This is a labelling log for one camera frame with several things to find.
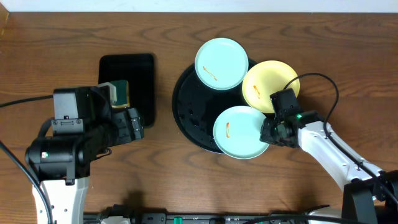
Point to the black rectangular water tray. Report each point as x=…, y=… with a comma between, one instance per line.
x=139, y=71

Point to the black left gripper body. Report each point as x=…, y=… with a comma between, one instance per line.
x=131, y=123

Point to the green and yellow sponge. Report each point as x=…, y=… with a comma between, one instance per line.
x=122, y=94

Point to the light green plate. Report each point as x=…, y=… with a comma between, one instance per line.
x=237, y=131
x=221, y=63

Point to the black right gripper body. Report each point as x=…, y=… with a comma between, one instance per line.
x=272, y=133

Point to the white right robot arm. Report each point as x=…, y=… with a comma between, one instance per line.
x=369, y=193

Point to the round black tray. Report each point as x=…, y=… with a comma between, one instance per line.
x=196, y=107

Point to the yellow plate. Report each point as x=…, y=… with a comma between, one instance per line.
x=264, y=79

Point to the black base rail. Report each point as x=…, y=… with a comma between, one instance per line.
x=123, y=214

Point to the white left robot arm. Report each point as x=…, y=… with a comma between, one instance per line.
x=87, y=123

